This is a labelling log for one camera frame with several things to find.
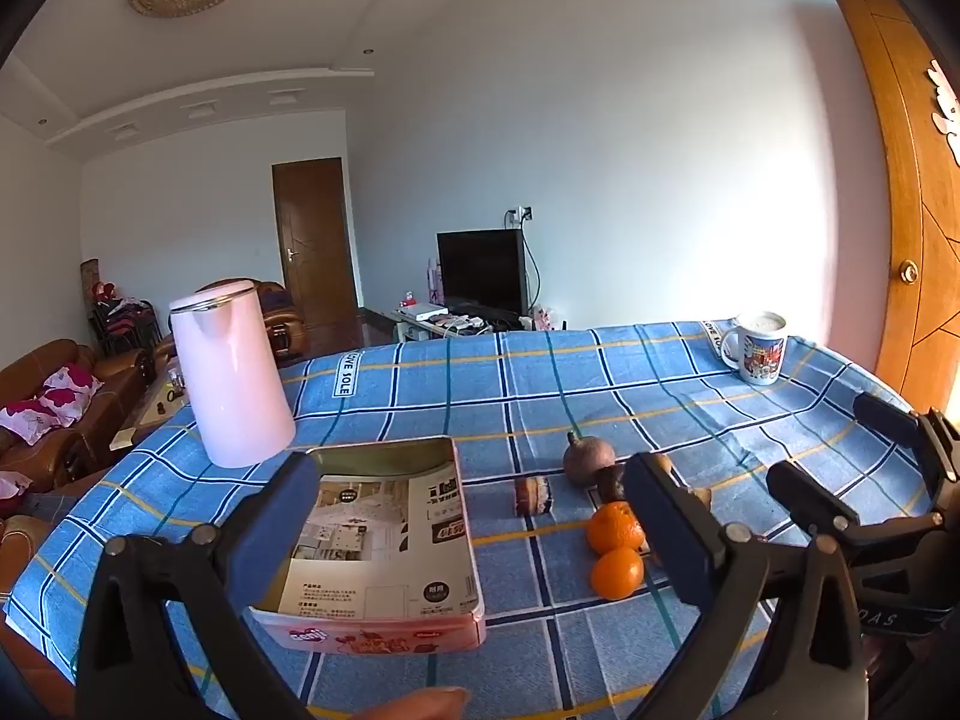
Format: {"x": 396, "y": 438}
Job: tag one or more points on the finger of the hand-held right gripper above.
{"x": 810, "y": 499}
{"x": 889, "y": 420}

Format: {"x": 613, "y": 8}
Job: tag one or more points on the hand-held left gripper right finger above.
{"x": 667, "y": 525}

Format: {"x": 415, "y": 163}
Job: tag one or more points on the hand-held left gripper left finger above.
{"x": 270, "y": 532}

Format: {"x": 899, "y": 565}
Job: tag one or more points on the small tan fruit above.
{"x": 701, "y": 498}

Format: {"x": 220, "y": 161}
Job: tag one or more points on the orange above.
{"x": 613, "y": 527}
{"x": 616, "y": 574}

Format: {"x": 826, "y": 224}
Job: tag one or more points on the dark round fruit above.
{"x": 613, "y": 484}

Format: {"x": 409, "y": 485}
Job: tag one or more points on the brown round fruit with stem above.
{"x": 589, "y": 463}

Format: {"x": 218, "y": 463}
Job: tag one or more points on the chocolate cake piece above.
{"x": 532, "y": 496}

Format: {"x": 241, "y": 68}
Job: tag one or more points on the metal tin box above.
{"x": 457, "y": 532}

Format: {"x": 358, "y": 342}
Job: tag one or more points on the printed paper leaflet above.
{"x": 375, "y": 540}

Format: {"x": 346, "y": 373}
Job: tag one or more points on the white printed mug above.
{"x": 761, "y": 352}

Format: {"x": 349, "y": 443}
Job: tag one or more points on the brass door knob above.
{"x": 909, "y": 270}

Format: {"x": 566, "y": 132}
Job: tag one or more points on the pink electric kettle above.
{"x": 229, "y": 382}

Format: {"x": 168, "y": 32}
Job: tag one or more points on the low coffee table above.
{"x": 154, "y": 409}

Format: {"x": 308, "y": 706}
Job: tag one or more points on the brown leather armchair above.
{"x": 277, "y": 322}

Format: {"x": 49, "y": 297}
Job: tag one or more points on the blue checked tablecloth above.
{"x": 487, "y": 397}

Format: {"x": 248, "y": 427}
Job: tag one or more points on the brown leather sofa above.
{"x": 45, "y": 457}

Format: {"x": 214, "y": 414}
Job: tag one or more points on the pink white bag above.
{"x": 544, "y": 319}

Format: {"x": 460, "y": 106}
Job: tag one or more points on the pink floral pillow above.
{"x": 30, "y": 420}
{"x": 71, "y": 388}

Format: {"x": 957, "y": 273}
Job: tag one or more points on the light wooden door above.
{"x": 892, "y": 165}

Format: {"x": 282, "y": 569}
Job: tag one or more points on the black chair with clothes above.
{"x": 124, "y": 322}

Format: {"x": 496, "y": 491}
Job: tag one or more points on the white television stand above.
{"x": 427, "y": 326}

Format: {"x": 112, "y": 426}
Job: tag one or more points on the white flat box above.
{"x": 421, "y": 310}

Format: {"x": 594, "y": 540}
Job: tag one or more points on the dark brown room door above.
{"x": 315, "y": 240}

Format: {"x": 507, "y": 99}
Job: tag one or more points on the black television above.
{"x": 480, "y": 270}

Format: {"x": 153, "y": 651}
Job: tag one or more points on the white flower door sticker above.
{"x": 946, "y": 109}

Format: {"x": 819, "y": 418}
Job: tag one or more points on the white wall socket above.
{"x": 519, "y": 215}

